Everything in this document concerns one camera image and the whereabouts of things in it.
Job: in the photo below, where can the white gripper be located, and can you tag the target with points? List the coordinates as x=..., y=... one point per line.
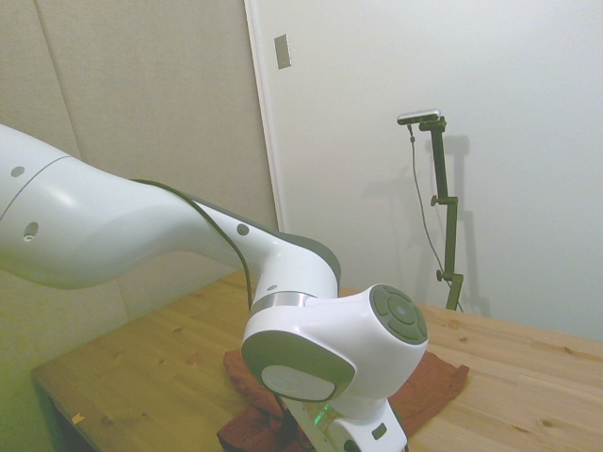
x=311, y=431

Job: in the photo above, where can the rust red shorts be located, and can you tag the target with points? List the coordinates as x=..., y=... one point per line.
x=433, y=386

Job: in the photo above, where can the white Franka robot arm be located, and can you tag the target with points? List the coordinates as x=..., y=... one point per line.
x=118, y=226

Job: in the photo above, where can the small yellow tape piece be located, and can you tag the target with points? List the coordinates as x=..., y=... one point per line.
x=77, y=418

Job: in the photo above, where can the white door frame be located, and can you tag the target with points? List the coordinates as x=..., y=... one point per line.
x=264, y=117

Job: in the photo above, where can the silver camera bar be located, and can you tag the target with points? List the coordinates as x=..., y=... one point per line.
x=419, y=116

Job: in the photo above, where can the grey wall plate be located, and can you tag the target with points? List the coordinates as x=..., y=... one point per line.
x=282, y=52

